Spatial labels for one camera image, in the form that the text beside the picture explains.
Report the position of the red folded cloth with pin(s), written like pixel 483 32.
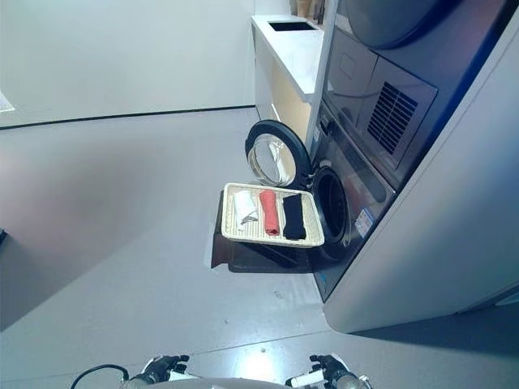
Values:
pixel 270 212

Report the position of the black folded cloth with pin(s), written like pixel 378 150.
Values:
pixel 294 217

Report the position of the grey washing machine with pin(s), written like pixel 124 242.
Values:
pixel 405 162

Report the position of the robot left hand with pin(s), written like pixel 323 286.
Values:
pixel 162 366

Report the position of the dark brown stool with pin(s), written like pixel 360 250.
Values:
pixel 259 255

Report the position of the white wicker basket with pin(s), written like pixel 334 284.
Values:
pixel 271 237

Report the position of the white folded cloth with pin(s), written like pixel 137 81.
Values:
pixel 245 207

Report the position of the round washing machine door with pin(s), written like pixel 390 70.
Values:
pixel 278 155

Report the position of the white counter cabinet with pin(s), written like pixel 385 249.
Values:
pixel 284 69

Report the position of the grey robot torso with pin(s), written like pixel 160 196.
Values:
pixel 243 383

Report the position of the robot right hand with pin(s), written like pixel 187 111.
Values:
pixel 329 366

